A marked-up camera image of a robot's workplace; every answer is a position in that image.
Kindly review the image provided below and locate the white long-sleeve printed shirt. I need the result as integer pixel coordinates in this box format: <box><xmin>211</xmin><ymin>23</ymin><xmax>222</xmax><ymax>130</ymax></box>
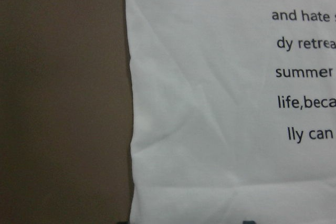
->
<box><xmin>126</xmin><ymin>0</ymin><xmax>335</xmax><ymax>223</ymax></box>

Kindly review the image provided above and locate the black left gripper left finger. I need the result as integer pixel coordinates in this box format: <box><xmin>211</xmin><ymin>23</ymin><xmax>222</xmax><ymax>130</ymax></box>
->
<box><xmin>117</xmin><ymin>221</ymin><xmax>130</xmax><ymax>224</ymax></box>

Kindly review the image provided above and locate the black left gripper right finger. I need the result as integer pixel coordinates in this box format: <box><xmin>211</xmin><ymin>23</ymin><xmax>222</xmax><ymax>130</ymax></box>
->
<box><xmin>242</xmin><ymin>220</ymin><xmax>256</xmax><ymax>224</ymax></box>

